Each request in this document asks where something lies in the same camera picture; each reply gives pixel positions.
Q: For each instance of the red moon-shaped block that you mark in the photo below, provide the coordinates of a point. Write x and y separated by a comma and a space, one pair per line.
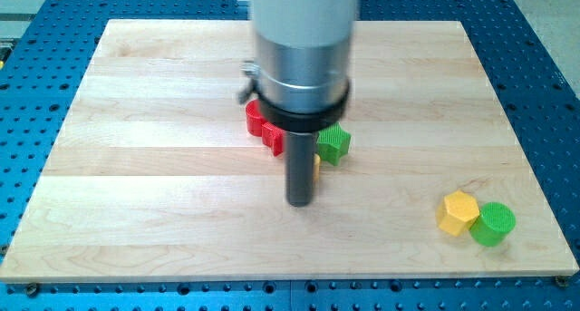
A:
257, 125

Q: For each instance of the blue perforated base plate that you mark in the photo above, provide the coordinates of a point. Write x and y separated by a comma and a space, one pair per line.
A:
45, 69

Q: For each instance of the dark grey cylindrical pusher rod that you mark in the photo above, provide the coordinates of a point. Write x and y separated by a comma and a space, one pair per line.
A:
299, 168

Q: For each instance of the green cylinder block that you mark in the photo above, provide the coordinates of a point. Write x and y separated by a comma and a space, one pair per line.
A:
496, 220

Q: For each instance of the light wooden board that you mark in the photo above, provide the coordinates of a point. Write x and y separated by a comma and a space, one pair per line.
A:
154, 176

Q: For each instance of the yellow hexagon block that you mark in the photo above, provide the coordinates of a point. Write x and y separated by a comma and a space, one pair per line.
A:
457, 212

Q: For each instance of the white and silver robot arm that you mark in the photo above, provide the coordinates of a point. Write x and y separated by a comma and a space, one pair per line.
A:
300, 77

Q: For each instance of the green star block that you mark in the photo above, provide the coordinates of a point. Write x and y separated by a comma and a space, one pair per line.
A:
333, 143

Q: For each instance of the yellow heart block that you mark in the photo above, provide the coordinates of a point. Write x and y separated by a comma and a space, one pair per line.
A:
316, 167

